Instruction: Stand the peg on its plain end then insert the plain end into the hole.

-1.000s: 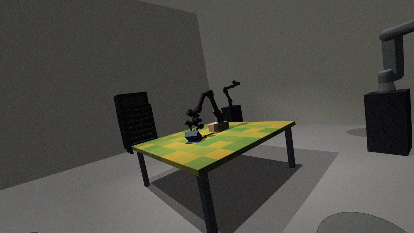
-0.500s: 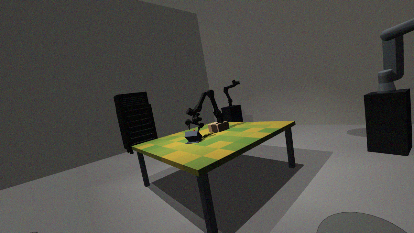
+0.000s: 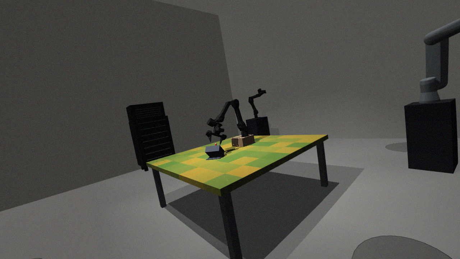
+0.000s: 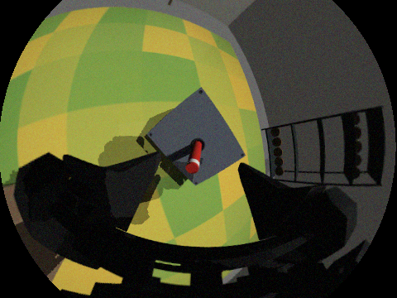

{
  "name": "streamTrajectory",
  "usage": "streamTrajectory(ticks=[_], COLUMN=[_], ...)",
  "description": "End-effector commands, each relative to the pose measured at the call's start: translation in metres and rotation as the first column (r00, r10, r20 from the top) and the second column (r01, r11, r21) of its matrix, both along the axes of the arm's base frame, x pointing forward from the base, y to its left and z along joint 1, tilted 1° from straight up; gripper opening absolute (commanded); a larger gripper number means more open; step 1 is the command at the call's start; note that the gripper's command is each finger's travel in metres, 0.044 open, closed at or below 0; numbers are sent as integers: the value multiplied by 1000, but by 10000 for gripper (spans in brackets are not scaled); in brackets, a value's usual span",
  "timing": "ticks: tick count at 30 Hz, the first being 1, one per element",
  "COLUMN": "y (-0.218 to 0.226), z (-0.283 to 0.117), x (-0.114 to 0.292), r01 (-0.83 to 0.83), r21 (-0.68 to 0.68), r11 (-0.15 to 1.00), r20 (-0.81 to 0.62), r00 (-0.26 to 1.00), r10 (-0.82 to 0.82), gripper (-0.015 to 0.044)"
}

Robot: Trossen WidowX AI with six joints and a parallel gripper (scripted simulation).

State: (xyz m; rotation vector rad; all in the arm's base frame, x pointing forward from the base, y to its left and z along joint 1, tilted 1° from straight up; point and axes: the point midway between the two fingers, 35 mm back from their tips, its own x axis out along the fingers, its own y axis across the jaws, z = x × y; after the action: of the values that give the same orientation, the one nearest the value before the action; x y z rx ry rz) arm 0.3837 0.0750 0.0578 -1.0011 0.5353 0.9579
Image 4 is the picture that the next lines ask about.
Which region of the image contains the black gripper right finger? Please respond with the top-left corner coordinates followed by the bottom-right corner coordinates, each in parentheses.
top-left (238, 162), bottom-right (327, 241)

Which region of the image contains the grey sloped panel with hole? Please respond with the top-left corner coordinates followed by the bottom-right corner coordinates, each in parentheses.
top-left (146, 87), bottom-right (245, 185)

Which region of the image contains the dark red peg with white band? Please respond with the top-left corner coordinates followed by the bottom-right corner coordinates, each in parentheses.
top-left (185, 140), bottom-right (202, 173)

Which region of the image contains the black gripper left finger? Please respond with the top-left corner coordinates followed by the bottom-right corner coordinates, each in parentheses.
top-left (62, 152), bottom-right (161, 232)

